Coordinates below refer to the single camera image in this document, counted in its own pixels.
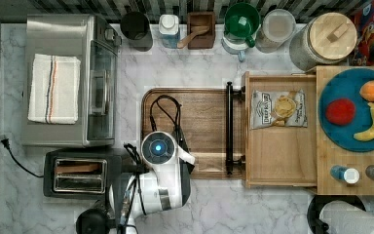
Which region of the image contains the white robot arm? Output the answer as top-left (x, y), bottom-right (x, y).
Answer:
top-left (109, 131), bottom-right (195, 234)

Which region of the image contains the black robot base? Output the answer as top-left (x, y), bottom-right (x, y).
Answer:
top-left (75, 200), bottom-right (116, 234)

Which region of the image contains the dark wooden cutting board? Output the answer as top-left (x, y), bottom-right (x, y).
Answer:
top-left (141, 88), bottom-right (245, 179)

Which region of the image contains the dark wooden salt box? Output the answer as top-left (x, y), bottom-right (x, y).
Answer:
top-left (187, 12), bottom-right (215, 50)

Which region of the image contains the Deep River chips bag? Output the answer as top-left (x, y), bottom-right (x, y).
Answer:
top-left (250, 90), bottom-right (308, 130)

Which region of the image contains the light blue mug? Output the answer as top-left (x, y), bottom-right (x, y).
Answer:
top-left (221, 37), bottom-right (248, 62)

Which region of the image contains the wooden spoon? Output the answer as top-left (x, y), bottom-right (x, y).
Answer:
top-left (177, 26), bottom-right (209, 49)

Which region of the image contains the light wooden drawer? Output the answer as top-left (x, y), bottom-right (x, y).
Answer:
top-left (243, 72), bottom-right (317, 187)

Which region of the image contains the white cap blue bottle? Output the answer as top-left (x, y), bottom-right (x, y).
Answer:
top-left (159, 15), bottom-right (180, 49)

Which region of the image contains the dark grey cup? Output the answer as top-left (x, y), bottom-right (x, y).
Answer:
top-left (120, 12), bottom-right (153, 52)

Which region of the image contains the green mug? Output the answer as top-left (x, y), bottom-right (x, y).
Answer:
top-left (224, 2), bottom-right (261, 48)

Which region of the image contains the black two-slot toaster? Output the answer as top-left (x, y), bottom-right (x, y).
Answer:
top-left (43, 146), bottom-right (135, 200)

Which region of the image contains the stainless toaster oven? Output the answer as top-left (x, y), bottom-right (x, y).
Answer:
top-left (21, 14), bottom-right (121, 147)

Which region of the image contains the clear plastic lidded container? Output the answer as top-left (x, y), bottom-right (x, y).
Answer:
top-left (256, 9), bottom-right (296, 54)

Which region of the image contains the white striped dish towel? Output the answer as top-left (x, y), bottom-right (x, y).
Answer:
top-left (27, 54), bottom-right (81, 125)

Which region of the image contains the red apple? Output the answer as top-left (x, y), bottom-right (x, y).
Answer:
top-left (325, 98), bottom-right (355, 126)

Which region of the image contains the blue round plate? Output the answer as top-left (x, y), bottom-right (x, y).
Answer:
top-left (318, 68), bottom-right (374, 152)

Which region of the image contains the glass jar wooden lid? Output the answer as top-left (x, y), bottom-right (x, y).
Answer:
top-left (289, 13), bottom-right (357, 71)

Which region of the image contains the black paper towel holder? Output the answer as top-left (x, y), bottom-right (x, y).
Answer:
top-left (307, 195), bottom-right (366, 234)

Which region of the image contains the blue shaker white cap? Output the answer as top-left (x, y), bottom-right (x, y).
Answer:
top-left (330, 165), bottom-right (360, 184)

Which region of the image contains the orange fruit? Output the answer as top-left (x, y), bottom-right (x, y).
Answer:
top-left (359, 80), bottom-right (374, 101)

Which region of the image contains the colourful cereal box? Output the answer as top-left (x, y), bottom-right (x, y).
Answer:
top-left (350, 0), bottom-right (374, 67)

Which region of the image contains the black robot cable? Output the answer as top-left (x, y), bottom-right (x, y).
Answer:
top-left (149, 95), bottom-right (187, 144)

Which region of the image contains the black drawer handle bar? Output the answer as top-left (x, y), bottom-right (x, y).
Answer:
top-left (225, 81), bottom-right (243, 176)

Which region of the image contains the black power cord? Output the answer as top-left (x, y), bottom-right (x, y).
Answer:
top-left (0, 136), bottom-right (45, 178)

